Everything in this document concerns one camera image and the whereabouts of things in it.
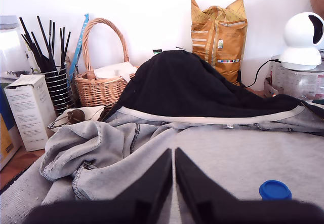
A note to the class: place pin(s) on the clear plastic container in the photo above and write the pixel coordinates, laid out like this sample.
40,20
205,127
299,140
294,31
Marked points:
11,46

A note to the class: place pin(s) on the dark green flat box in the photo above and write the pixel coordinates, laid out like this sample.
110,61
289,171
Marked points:
318,102

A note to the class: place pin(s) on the blue and white tube pack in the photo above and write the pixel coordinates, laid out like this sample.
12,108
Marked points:
80,39

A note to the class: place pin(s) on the yellow coffee bag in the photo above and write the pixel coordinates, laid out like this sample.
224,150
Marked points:
222,44

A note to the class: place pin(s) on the blue and yellow box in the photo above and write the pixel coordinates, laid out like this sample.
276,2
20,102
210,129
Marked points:
6,137

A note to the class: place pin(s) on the white dome security camera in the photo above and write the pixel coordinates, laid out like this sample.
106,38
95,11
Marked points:
300,36

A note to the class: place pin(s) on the white paper in basket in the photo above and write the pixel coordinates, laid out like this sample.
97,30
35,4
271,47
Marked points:
114,70

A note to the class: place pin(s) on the brown round ornament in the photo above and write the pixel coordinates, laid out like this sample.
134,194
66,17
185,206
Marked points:
77,116

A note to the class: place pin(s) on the white cardboard box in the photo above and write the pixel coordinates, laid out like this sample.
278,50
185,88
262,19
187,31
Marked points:
30,112

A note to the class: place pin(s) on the silver tin can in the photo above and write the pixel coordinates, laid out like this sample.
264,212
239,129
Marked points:
277,77

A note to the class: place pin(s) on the grey and black hoodie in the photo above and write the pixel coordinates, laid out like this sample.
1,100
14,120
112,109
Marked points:
192,87

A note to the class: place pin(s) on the black thin stick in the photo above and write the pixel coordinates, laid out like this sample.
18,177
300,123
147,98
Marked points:
50,36
28,31
53,39
45,36
63,41
67,44
61,46

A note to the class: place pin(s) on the silver tin white red label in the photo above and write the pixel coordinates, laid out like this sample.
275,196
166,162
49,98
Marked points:
303,82

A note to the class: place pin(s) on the white fabric pouch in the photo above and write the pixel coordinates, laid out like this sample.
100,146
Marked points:
93,112

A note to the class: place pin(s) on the blue coffee capsule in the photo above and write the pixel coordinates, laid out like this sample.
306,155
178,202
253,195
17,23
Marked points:
275,189

